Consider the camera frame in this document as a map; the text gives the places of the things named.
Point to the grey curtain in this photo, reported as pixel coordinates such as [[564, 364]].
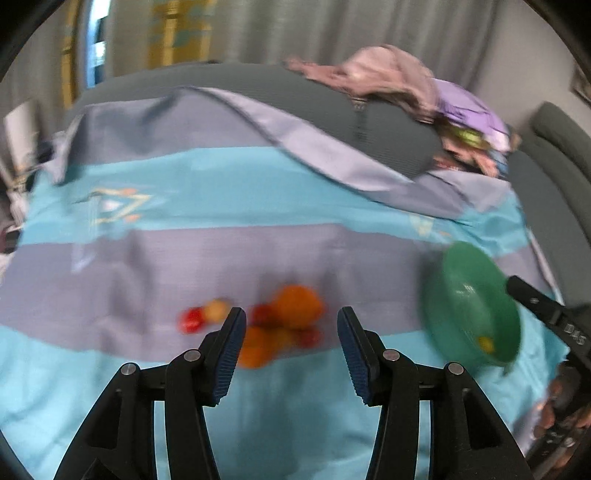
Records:
[[258, 27]]

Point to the yellow patterned hanging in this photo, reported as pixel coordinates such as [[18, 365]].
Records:
[[180, 27]]

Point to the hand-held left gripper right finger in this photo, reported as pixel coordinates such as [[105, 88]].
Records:
[[353, 355]]

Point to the colourful patterned cloth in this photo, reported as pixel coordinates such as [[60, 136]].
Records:
[[466, 154]]

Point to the small orange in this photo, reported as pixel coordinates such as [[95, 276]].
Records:
[[258, 348]]

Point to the small yellow fruit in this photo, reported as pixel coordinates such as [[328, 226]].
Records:
[[485, 342]]

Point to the blue grey striped blanket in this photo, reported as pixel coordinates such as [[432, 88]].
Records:
[[138, 267]]

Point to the pink clothes pile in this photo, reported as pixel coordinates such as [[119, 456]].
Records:
[[388, 69]]

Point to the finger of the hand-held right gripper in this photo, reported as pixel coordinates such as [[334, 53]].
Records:
[[531, 295]]

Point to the purple cloth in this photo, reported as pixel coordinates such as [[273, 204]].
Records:
[[457, 104]]

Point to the pale orange fruit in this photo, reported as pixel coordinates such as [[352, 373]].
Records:
[[216, 309]]

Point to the green plastic bowl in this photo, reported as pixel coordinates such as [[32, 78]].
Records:
[[461, 277]]

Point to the red tomato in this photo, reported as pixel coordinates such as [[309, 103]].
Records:
[[310, 337], [263, 314], [190, 321]]

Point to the large orange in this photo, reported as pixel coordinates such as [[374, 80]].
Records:
[[298, 307]]

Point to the white lamp shade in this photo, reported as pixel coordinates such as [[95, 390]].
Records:
[[21, 138]]

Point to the person's right hand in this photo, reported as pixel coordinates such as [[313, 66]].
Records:
[[549, 415]]

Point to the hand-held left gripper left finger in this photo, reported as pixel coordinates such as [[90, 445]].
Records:
[[234, 350]]

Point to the window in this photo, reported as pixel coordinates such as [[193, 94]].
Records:
[[99, 37]]

